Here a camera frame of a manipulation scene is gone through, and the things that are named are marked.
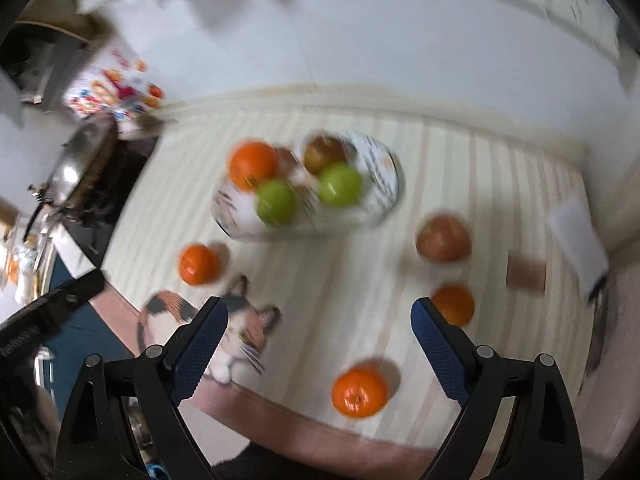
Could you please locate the brown card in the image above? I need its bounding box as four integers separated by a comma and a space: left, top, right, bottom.
506, 255, 547, 293

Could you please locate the black stove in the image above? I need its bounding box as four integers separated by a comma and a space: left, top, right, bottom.
65, 135, 157, 271

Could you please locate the large red apple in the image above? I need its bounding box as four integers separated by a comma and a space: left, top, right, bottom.
416, 214, 472, 263

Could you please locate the large orange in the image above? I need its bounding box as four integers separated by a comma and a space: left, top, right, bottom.
228, 141, 279, 191

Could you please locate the colourful printed box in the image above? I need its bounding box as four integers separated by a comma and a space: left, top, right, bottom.
65, 47, 166, 127

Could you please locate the brownish red apple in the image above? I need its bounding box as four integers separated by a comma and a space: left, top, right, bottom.
304, 136, 348, 173

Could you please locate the small orange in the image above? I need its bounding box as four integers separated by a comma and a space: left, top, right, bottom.
179, 244, 221, 287

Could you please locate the patterned white plate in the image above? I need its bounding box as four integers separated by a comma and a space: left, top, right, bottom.
212, 130, 401, 241

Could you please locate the metal pot lid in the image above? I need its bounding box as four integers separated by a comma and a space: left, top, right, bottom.
30, 115, 118, 211

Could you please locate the calico cat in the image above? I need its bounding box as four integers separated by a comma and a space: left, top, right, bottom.
136, 274, 282, 386

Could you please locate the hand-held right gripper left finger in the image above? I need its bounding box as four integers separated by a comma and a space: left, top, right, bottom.
52, 296, 230, 480

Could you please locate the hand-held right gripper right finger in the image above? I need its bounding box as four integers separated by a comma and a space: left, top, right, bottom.
410, 296, 586, 480

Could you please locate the white box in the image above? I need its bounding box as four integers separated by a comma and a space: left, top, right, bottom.
546, 197, 611, 301

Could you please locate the orange with green stem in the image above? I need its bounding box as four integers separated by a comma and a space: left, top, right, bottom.
331, 367, 390, 418

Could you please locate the striped cream mat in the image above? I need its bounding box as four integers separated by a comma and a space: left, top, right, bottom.
100, 85, 601, 461

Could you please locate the green apple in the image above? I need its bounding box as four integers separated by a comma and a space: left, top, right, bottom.
255, 179, 299, 226
317, 162, 363, 207

